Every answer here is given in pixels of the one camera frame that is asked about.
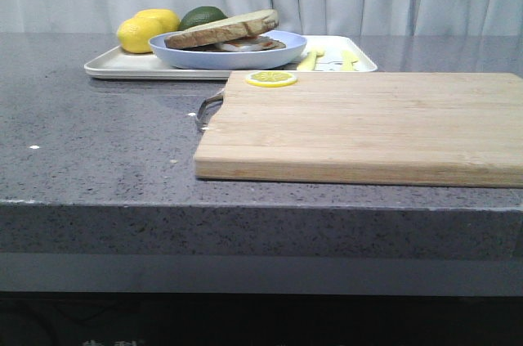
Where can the light blue plate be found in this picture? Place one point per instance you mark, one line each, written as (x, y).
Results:
(257, 60)

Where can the bread slice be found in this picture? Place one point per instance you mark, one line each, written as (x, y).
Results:
(211, 48)
(241, 26)

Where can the fried egg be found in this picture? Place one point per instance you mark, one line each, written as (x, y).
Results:
(248, 44)

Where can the white rectangular tray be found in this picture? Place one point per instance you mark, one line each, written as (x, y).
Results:
(117, 64)

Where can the front yellow lemon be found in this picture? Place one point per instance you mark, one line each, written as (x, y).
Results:
(134, 34)

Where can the yellow lemon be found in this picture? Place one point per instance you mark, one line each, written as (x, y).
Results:
(134, 34)
(168, 18)

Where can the rear yellow lemon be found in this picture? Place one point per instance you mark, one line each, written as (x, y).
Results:
(168, 18)

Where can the green lime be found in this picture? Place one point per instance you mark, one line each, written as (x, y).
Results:
(201, 16)

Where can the lemon slice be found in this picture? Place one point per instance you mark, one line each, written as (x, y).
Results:
(270, 79)

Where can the yellow plastic fork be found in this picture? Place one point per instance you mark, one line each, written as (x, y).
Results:
(309, 61)

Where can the yellow plastic knife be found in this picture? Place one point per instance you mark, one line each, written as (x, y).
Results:
(349, 59)

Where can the wooden cutting board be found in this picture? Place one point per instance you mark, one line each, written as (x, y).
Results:
(429, 129)

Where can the metal cutting board handle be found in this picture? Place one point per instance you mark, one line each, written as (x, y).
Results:
(203, 115)

